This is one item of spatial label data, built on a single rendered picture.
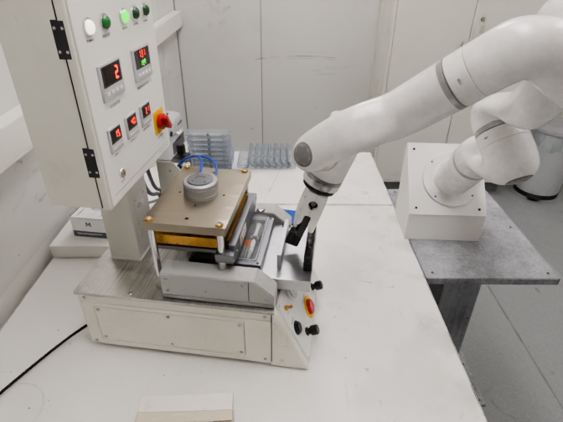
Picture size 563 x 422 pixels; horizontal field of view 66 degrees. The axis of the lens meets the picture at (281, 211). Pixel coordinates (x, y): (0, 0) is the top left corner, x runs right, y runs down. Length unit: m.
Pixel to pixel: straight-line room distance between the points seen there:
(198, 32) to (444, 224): 2.38
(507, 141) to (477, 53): 0.46
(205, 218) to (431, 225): 0.85
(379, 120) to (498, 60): 0.20
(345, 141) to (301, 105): 2.68
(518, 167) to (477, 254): 0.46
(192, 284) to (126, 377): 0.29
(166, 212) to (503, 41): 0.69
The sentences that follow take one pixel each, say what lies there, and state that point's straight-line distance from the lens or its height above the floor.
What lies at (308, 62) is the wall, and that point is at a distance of 3.37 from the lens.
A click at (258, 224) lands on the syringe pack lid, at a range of 1.08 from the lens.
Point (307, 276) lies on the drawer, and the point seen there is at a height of 0.97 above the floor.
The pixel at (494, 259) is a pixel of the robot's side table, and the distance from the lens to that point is 1.54.
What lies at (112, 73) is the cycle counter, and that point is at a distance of 0.89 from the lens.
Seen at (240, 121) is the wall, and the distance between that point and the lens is 3.50.
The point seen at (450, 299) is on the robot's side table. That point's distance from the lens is 1.78.
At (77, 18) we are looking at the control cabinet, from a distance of 0.82.
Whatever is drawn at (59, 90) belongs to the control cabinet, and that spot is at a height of 1.39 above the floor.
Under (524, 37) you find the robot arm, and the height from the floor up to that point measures 1.49.
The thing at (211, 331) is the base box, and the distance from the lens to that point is 1.03.
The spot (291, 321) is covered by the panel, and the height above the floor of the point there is 0.86.
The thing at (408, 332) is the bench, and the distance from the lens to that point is 1.20.
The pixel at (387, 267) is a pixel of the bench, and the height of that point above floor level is 0.75.
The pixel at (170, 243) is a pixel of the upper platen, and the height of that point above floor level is 1.04.
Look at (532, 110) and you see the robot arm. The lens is 1.00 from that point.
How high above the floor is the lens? 1.60
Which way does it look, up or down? 32 degrees down
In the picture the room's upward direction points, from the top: 1 degrees clockwise
